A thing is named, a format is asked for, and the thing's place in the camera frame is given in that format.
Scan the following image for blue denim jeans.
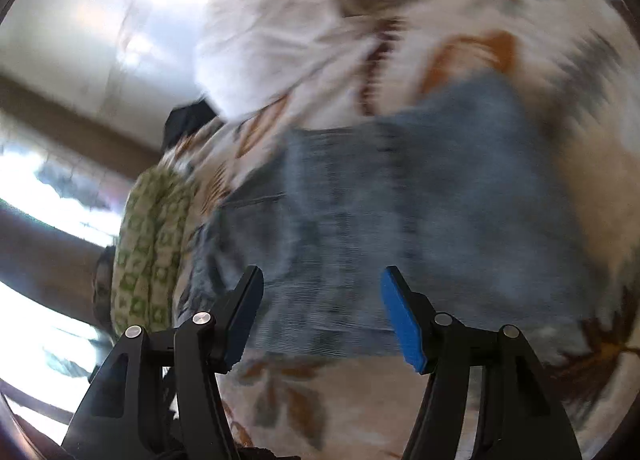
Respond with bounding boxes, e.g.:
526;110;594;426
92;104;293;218
178;71;601;362

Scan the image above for green white patterned cloth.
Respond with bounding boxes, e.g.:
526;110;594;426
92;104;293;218
111;166;196;335

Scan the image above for black garment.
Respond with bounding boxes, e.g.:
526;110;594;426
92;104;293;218
162;99;217;152

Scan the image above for white patterned pillow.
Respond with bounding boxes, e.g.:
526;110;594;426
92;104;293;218
194;0;375;122

